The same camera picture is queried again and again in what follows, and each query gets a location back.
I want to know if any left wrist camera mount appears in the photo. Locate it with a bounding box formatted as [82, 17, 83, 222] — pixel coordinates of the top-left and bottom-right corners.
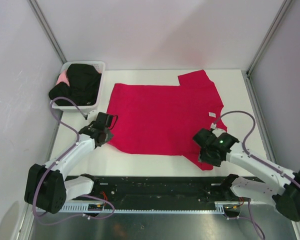
[86, 109, 99, 122]

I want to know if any pink t shirt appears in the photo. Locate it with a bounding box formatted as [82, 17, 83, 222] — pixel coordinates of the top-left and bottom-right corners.
[56, 70, 70, 87]

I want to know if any white plastic basket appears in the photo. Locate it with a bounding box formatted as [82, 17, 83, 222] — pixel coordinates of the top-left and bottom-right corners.
[50, 60, 107, 113]

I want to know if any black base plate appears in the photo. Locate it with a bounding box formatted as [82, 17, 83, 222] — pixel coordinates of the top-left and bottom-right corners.
[90, 176, 250, 210]

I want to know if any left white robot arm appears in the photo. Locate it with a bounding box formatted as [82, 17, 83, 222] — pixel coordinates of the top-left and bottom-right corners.
[24, 112, 118, 214]

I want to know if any red t shirt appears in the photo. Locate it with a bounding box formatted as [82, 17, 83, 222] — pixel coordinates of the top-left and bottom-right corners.
[107, 70, 224, 171]

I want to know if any black t shirt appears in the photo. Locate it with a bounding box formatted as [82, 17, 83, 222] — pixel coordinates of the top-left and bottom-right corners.
[48, 63, 102, 107]

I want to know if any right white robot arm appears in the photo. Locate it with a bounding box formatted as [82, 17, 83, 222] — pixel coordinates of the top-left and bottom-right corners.
[193, 128, 300, 222]

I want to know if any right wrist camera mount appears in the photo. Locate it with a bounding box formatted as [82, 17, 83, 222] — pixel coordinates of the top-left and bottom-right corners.
[210, 123, 223, 137]

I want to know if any grey slotted cable duct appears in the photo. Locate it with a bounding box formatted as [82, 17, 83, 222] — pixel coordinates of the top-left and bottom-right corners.
[34, 202, 227, 215]

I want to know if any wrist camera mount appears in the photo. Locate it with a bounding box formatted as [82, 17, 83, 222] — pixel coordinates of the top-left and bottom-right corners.
[86, 109, 99, 122]
[210, 123, 223, 137]

